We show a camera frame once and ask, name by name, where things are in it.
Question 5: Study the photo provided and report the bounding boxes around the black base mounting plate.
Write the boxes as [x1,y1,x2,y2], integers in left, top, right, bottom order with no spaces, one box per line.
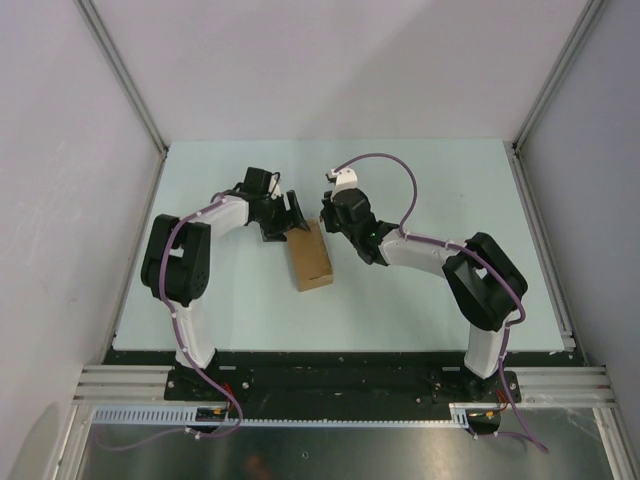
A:
[104,350,585,422]

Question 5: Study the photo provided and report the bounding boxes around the aluminium frame post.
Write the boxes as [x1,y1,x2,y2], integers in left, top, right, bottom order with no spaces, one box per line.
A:
[74,0,169,159]
[511,0,609,152]

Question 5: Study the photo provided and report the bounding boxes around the brown cardboard express box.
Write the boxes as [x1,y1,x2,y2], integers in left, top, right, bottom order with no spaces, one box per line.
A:
[287,219,334,292]

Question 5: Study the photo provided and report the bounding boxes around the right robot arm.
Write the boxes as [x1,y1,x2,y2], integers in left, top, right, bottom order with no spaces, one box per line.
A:
[321,188,528,401]

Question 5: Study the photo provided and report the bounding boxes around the white slotted cable duct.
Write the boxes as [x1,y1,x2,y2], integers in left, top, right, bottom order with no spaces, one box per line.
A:
[92,402,476,429]

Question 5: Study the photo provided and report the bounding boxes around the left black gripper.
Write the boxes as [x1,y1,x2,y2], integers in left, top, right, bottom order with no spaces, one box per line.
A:
[255,191,308,242]

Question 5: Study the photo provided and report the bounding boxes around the right aluminium frame post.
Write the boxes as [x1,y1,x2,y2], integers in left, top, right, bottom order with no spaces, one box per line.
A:
[511,0,609,152]

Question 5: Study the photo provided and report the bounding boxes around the right aluminium side rail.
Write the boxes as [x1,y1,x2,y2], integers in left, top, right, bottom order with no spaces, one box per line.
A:
[504,142,578,352]

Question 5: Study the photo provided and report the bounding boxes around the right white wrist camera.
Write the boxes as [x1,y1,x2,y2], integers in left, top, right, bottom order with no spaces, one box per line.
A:
[326,167,358,189]

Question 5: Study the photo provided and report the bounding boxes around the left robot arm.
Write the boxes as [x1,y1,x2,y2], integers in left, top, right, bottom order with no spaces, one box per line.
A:
[141,167,310,400]

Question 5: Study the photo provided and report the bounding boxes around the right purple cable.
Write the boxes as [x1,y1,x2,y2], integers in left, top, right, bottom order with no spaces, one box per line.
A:
[333,152,550,455]

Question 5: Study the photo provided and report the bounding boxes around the purple cable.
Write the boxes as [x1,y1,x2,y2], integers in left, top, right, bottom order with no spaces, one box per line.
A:
[333,152,550,455]
[92,172,284,454]

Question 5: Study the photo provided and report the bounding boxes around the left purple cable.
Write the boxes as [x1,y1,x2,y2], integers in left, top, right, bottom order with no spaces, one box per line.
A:
[92,172,284,454]

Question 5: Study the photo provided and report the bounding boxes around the aluminium front cross rail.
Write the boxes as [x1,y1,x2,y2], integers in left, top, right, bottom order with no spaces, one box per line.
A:
[73,365,617,409]

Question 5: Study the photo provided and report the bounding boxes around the left aluminium frame post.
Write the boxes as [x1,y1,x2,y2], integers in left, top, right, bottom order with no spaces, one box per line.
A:
[74,0,169,159]

